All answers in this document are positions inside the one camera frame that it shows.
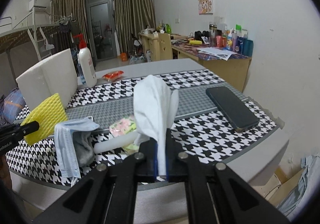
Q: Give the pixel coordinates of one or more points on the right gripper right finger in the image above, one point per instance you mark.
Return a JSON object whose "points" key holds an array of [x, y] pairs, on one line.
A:
{"points": [[175, 168]]}

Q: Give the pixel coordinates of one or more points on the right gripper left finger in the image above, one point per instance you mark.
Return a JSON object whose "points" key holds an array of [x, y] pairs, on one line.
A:
{"points": [[148, 166]]}

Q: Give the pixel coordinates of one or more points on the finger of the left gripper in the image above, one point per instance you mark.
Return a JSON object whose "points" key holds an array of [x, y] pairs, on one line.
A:
{"points": [[16, 132]]}

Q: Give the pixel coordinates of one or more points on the yellow foam fruit net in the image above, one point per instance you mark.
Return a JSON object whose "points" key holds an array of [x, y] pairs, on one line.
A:
{"points": [[48, 113]]}

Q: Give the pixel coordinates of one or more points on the white tissue paper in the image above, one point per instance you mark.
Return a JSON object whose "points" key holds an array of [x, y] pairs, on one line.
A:
{"points": [[155, 106]]}

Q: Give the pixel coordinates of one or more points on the blue face mask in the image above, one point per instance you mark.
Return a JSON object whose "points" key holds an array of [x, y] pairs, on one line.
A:
{"points": [[63, 140]]}

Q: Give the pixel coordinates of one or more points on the blue plaid quilt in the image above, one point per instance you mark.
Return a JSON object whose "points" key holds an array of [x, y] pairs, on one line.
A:
{"points": [[11, 106]]}

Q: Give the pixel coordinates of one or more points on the houndstooth table mat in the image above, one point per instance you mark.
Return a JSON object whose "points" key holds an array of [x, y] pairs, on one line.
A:
{"points": [[106, 124]]}

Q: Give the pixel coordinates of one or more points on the green floral tissue pack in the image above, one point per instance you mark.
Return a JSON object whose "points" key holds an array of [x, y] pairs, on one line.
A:
{"points": [[122, 127]]}

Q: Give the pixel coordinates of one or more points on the white styrofoam box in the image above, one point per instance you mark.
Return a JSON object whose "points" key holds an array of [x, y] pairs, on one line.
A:
{"points": [[55, 74]]}

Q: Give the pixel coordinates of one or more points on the black smartphone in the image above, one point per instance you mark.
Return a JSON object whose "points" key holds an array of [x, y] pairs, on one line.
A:
{"points": [[236, 112]]}

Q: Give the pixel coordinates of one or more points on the white lotion pump bottle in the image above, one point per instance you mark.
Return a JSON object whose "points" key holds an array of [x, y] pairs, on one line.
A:
{"points": [[86, 62]]}

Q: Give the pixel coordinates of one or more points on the red snack packet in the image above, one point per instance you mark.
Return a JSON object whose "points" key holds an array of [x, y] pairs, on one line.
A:
{"points": [[113, 76]]}

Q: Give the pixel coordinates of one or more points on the metal bunk bed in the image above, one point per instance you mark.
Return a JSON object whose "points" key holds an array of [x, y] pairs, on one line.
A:
{"points": [[29, 42]]}

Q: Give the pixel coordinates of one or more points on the orange bucket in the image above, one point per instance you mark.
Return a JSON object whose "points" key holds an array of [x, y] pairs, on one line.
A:
{"points": [[123, 56]]}

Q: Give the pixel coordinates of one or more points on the wooden smiley chair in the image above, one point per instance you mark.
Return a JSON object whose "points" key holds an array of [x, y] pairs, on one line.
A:
{"points": [[165, 47]]}

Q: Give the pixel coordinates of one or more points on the wooden desk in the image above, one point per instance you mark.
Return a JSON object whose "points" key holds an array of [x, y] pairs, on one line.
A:
{"points": [[234, 70]]}

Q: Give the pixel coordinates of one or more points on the white papers on desk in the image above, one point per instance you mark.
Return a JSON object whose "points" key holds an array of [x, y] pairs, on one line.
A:
{"points": [[218, 53]]}

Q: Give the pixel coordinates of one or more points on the white air conditioner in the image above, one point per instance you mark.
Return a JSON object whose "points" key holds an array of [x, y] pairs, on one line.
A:
{"points": [[37, 6]]}

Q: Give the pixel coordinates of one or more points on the left brown curtain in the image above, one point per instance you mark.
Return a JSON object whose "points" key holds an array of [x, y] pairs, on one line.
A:
{"points": [[76, 8]]}

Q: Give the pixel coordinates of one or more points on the brown curtain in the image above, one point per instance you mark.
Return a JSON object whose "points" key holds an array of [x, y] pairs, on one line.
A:
{"points": [[76, 8], [132, 16]]}

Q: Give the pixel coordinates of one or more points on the blue canister on desk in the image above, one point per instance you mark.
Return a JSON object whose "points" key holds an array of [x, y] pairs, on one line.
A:
{"points": [[248, 47]]}

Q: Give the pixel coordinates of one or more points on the glass balcony door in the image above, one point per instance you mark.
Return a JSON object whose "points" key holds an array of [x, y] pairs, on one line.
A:
{"points": [[101, 25]]}

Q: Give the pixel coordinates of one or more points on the right brown curtain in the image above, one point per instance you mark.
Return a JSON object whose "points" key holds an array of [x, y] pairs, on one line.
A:
{"points": [[132, 16]]}

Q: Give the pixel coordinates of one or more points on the anime girl wall picture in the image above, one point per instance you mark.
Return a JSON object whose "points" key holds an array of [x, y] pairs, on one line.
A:
{"points": [[205, 7]]}

